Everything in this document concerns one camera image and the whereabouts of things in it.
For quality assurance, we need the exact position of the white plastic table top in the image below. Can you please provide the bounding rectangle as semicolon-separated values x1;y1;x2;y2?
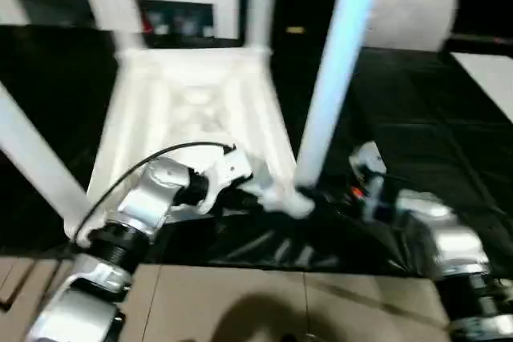
64;46;315;241

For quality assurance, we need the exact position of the black work mat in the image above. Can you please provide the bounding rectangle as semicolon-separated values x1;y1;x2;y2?
0;26;513;280

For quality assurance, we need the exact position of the flat white sheet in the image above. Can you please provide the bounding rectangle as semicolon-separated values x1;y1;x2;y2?
450;52;513;123

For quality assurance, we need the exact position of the white padded sheet with fitting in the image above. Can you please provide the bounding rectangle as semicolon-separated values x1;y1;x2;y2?
365;0;463;54

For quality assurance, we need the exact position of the black stand leg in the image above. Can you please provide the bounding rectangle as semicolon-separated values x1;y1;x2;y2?
0;258;42;312

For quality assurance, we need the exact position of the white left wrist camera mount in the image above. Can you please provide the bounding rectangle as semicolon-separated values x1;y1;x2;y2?
200;146;255;215

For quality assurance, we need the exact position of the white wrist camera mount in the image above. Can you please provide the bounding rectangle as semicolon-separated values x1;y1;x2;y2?
349;142;394;223
200;146;255;215

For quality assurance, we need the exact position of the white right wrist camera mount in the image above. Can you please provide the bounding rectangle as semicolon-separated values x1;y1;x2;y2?
349;142;394;223

